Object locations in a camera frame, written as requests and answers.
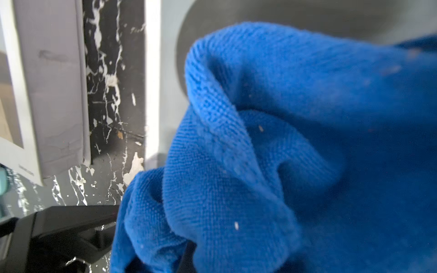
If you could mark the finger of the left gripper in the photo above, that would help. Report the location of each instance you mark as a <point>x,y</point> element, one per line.
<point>63,239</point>

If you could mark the grey Twins story book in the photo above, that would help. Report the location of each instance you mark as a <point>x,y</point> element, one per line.
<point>173,26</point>

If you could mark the blue microfibre cloth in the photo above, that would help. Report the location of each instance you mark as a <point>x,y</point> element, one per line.
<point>298,153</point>

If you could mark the LOEWE white magazine book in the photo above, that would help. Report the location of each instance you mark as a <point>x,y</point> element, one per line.
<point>44,105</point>

